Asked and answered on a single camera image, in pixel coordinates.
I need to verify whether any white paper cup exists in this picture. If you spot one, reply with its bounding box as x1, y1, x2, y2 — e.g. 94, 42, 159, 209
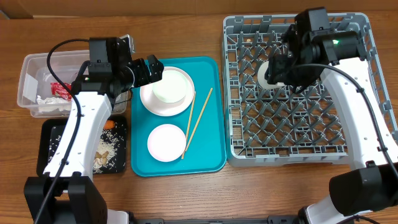
257, 61, 285, 90

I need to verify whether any orange carrot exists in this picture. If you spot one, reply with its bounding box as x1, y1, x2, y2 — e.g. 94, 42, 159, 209
103, 120, 116, 129

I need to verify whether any pink bowl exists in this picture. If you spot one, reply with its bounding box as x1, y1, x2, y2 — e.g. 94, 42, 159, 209
147, 124, 187, 162

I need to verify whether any red snack wrapper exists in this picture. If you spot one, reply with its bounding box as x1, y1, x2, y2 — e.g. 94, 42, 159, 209
50, 82, 72, 101

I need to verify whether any peanuts and rice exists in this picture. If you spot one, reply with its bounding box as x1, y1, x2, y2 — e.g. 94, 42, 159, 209
48, 126, 127, 174

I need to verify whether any white napkin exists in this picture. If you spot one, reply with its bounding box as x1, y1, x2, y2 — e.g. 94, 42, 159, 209
37, 95, 71, 113

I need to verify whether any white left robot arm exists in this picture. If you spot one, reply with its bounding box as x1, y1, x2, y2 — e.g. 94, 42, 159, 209
24, 34, 164, 223

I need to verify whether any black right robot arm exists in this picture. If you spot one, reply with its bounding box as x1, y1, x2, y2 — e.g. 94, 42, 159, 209
259, 7, 397, 223

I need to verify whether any grey dishwasher rack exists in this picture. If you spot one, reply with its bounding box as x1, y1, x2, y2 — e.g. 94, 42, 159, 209
223, 12, 397, 166

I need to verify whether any pale green bowl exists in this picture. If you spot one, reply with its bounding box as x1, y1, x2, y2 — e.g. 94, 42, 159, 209
152, 70, 187, 103

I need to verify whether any pink plate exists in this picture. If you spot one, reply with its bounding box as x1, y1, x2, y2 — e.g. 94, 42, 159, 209
139, 67, 195, 116

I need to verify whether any right wooden chopstick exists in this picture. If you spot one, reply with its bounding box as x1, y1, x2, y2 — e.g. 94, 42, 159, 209
185, 88, 213, 152

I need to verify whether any black plastic tray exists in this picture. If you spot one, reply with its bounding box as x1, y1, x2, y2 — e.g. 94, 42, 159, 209
36, 116, 127, 175

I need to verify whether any teal plastic tray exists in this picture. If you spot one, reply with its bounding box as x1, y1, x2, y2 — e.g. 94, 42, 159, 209
131, 56, 226, 177

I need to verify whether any clear plastic bin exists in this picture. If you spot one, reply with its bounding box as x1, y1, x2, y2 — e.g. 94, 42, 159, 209
17, 49, 129, 118

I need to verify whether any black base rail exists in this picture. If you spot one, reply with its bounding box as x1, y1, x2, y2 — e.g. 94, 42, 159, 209
129, 215, 298, 224

